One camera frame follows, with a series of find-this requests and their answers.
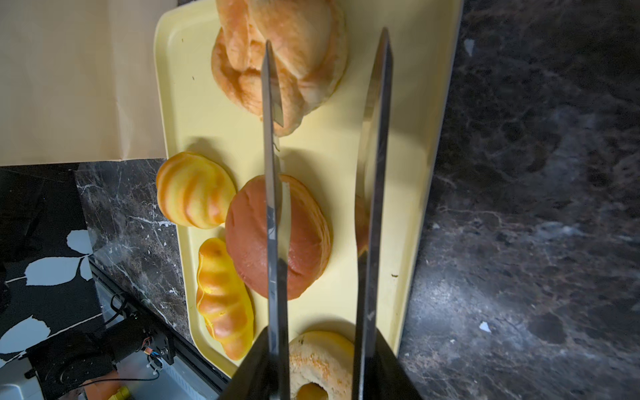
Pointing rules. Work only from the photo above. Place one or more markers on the yellow croissant bread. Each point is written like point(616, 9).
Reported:
point(223, 300)

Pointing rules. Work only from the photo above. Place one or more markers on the yellow plastic tray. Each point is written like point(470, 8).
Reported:
point(322, 153)

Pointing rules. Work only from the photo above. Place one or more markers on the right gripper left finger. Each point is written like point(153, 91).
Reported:
point(264, 373)

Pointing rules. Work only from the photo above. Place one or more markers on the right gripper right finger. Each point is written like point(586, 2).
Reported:
point(377, 373)

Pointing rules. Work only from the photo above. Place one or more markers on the striped yellow round bun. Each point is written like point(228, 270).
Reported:
point(193, 191)

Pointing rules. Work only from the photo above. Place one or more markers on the round brown bun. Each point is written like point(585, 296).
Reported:
point(247, 240)

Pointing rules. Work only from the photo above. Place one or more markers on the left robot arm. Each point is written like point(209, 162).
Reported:
point(37, 363)

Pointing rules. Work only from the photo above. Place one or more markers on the brown paper bag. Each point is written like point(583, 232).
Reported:
point(78, 81)

